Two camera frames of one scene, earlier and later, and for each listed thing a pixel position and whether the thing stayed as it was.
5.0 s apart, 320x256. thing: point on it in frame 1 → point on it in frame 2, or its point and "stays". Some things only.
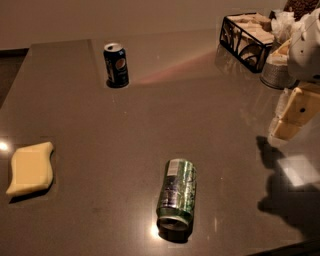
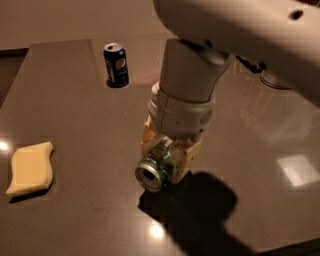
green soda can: (176, 200) → (154, 170)
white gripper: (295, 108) → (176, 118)
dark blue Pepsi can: (115, 65) stays
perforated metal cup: (277, 76) stays
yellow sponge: (31, 167) stays
